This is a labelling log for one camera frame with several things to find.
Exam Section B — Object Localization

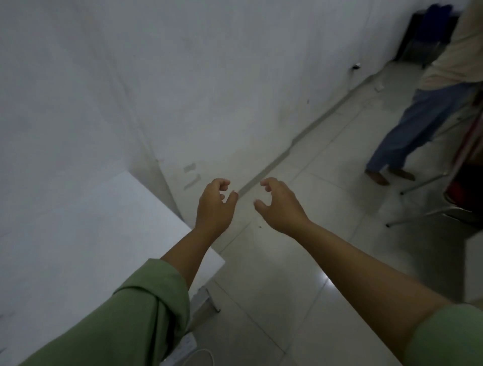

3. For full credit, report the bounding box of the green shirt sleeve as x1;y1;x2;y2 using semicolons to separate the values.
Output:
19;259;191;366
402;303;483;366

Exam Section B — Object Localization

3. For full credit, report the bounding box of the white cable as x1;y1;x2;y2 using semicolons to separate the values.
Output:
180;349;216;366

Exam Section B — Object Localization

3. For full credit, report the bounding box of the person's right forearm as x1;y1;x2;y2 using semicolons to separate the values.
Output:
290;222;451;360

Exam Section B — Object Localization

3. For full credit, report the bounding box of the person's left forearm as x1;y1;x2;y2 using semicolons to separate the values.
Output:
160;227;219;291

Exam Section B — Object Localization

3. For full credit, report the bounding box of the grey metal table leg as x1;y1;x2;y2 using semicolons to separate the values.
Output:
187;285;222;333

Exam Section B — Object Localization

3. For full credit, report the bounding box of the dark chair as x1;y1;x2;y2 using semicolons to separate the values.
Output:
393;4;462;69

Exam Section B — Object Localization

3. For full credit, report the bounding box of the white power strip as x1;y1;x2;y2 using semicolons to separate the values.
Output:
162;333;197;366

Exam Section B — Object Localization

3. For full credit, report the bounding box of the metal stand frame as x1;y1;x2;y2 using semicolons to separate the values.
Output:
386;109;483;228

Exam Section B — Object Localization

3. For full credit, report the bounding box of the red object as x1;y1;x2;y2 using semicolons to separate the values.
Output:
445;113;483;212

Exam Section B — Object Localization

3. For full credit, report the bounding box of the person's left hand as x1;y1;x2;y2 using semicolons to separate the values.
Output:
193;178;239;241

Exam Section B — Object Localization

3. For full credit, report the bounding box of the person's right hand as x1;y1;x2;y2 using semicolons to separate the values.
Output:
254;177;312;238

